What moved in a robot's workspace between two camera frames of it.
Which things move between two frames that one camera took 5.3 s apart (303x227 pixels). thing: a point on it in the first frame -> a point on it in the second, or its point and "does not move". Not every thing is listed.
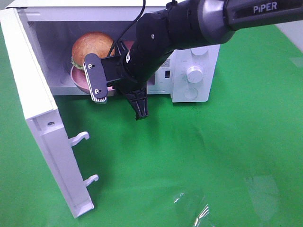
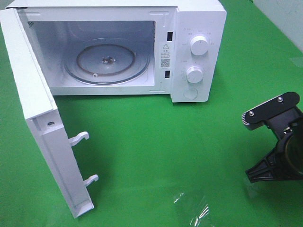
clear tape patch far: (298, 61) does not move
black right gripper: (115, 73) -> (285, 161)
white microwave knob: (194, 74) does not move
